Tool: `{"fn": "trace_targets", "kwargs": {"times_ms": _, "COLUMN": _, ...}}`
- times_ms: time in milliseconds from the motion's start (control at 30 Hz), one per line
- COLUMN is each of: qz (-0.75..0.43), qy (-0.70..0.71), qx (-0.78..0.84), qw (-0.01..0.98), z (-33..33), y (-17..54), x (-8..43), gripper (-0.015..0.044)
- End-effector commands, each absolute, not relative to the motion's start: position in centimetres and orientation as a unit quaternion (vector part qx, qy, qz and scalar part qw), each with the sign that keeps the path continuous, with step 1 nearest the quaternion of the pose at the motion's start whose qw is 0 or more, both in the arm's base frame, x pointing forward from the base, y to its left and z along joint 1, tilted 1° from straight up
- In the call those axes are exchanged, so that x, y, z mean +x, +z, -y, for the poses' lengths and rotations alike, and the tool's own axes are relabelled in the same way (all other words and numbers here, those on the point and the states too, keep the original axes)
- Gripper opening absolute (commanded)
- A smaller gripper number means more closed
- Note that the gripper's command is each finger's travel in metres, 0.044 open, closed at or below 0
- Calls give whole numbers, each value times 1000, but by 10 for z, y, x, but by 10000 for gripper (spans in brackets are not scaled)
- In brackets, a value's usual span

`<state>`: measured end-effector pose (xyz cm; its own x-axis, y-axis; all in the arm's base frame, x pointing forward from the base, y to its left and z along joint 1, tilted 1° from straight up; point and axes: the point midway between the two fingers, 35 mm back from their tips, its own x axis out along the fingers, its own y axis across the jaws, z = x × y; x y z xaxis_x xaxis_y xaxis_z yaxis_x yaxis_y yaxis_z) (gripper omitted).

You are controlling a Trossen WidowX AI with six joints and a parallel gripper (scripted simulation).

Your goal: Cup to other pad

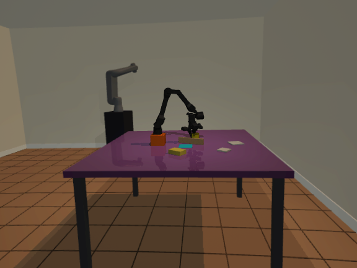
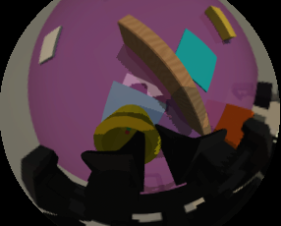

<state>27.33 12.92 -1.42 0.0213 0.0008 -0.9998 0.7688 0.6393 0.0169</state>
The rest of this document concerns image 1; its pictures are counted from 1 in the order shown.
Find tan wooden plank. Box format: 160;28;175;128
178;137;204;145

